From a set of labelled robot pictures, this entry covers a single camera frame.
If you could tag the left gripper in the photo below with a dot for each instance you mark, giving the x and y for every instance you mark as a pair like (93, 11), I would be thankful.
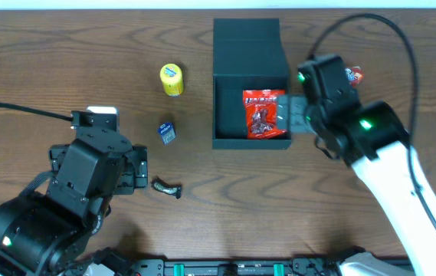
(139, 169)

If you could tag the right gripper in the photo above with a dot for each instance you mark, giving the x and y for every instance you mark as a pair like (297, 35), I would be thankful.
(294, 115)

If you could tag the red Hacks candy bag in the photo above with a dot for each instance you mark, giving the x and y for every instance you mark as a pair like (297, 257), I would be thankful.
(261, 113)

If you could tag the black gift box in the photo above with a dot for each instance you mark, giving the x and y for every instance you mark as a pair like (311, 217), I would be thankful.
(247, 55)

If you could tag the red Hello Panda box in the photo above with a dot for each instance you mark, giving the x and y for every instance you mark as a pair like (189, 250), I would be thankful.
(354, 75)

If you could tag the yellow round container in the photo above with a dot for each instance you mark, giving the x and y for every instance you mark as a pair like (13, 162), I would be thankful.
(171, 77)

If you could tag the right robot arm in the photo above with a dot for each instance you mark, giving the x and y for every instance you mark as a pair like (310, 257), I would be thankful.
(374, 143)

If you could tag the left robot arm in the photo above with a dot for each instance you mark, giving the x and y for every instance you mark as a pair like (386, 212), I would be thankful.
(48, 225)

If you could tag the blue Eclipse gum pack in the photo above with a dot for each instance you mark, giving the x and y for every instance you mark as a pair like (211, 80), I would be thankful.
(167, 133)

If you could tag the dark wrapped candy bar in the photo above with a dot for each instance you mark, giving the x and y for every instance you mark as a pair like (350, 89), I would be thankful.
(163, 187)

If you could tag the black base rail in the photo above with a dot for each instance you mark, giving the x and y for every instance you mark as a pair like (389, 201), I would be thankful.
(354, 262)

